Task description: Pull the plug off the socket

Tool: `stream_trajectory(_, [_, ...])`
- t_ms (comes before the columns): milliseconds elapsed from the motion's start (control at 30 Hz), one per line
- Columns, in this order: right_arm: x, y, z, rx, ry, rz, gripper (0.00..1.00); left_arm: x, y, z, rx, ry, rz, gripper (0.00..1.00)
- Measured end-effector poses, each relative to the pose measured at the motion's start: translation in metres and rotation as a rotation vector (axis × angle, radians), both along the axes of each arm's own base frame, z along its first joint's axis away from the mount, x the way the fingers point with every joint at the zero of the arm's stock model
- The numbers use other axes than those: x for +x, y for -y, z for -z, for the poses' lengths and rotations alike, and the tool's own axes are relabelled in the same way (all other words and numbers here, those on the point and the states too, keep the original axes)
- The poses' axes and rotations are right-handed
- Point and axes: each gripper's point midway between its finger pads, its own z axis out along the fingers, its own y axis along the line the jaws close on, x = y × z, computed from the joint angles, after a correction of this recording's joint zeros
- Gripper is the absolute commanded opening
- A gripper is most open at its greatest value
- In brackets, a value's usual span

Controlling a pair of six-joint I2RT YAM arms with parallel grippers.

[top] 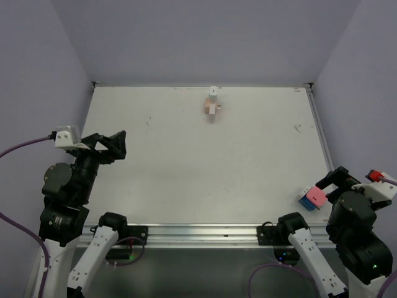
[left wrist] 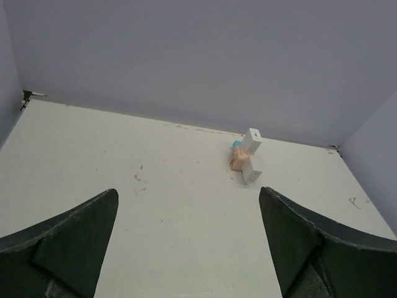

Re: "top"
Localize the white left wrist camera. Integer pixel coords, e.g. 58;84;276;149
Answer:
55;125;81;150

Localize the blue cube socket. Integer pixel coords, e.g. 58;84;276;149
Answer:
298;190;319;211

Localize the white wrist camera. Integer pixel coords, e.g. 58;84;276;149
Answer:
55;125;81;150
352;172;396;202

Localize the white charger plug front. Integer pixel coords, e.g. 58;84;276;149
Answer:
208;104;216;123

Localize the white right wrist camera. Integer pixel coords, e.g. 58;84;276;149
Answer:
352;172;396;202

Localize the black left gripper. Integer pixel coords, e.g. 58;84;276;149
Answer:
71;129;126;201

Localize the pink extension socket plug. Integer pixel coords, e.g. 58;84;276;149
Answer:
306;186;328;209

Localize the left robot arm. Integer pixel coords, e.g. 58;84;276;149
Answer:
33;126;129;297

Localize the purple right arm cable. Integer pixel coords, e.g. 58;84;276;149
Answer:
250;175;397;298

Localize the aluminium mounting rail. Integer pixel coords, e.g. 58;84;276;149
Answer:
76;223;334;248

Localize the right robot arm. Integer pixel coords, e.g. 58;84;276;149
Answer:
276;166;396;297

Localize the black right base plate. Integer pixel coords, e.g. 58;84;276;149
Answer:
256;222;290;246

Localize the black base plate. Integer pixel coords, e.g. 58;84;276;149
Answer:
256;222;290;246
118;225;149;246

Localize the peach cube socket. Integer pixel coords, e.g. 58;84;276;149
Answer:
204;97;221;115

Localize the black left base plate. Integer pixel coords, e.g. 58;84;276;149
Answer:
118;225;149;246

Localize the white plug adapter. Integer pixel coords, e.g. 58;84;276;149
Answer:
300;186;312;197

